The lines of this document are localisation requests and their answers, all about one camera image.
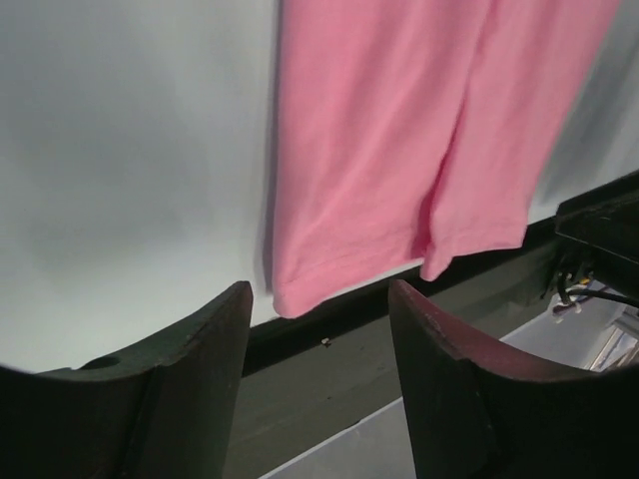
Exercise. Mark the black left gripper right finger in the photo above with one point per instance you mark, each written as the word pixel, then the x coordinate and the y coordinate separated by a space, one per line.
pixel 477 407

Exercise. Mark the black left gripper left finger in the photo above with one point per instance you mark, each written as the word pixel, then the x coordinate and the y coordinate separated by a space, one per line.
pixel 162 407

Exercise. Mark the pink t shirt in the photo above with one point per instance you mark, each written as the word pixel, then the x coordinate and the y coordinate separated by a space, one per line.
pixel 415 130

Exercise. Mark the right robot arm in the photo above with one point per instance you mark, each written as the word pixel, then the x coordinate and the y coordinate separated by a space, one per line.
pixel 598 249

